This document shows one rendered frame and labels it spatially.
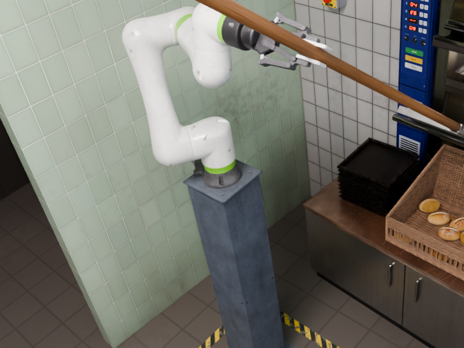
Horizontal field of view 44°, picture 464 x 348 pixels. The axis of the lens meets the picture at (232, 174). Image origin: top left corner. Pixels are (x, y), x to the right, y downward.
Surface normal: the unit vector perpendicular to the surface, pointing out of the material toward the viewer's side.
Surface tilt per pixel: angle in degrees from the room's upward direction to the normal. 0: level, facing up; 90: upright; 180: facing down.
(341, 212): 0
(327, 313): 0
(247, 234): 90
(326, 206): 0
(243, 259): 90
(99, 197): 90
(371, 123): 90
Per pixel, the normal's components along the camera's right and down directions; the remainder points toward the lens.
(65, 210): 0.67, 0.38
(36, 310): -0.15, -0.77
